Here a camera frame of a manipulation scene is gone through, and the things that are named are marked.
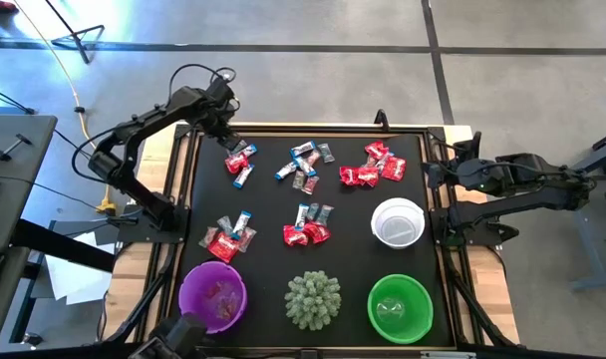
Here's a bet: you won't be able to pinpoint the grey desk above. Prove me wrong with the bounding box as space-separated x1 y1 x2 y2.
0 114 59 350

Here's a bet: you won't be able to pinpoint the black floor stand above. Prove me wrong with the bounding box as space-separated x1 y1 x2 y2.
43 0 107 65

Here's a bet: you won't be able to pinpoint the black diagonal frame strut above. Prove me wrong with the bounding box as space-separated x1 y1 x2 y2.
106 243 179 345
445 248 516 348

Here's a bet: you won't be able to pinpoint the grey metal desk frame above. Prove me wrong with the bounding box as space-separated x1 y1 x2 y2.
556 124 606 293

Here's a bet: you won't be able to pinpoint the purple plastic bowl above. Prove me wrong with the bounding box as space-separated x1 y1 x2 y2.
177 260 249 335

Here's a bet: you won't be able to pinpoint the green plastic bowl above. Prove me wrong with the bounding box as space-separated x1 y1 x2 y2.
366 273 435 345

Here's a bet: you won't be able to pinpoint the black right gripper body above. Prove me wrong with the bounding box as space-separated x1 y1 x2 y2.
440 159 488 193

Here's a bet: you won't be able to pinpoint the yellow hanging cable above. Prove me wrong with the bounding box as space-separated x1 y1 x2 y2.
11 0 118 216

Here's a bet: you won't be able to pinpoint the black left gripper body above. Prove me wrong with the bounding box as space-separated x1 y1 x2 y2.
202 99 239 135

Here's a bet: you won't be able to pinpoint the black table mat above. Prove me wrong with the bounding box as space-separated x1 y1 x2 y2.
175 132 456 349

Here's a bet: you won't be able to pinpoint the succulent in patterned grey pot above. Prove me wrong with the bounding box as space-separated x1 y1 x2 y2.
283 269 343 332

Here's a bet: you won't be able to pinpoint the black mounted device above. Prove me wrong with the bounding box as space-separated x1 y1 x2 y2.
128 312 209 359

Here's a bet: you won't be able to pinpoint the white bowl with black face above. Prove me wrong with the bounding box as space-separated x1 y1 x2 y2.
370 196 427 250

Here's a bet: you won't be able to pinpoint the black aluminium table frame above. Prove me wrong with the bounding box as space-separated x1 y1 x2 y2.
103 121 521 359

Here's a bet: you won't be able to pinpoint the white paper sheets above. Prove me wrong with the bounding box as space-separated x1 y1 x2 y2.
43 231 116 306

